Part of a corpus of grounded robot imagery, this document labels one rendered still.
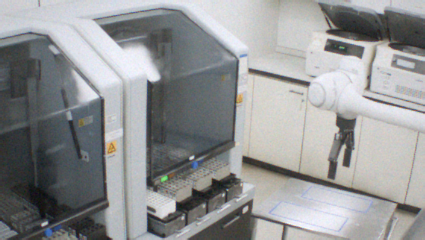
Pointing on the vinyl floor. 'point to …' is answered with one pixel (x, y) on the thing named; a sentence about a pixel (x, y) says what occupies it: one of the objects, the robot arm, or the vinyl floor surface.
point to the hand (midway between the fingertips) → (338, 169)
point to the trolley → (325, 213)
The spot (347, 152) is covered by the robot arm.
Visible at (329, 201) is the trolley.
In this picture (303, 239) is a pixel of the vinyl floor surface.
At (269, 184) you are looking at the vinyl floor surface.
